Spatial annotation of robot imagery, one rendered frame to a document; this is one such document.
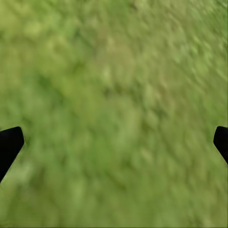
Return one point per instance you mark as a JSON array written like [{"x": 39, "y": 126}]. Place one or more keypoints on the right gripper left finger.
[{"x": 11, "y": 142}]

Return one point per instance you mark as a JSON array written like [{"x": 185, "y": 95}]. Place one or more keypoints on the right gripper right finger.
[{"x": 221, "y": 141}]

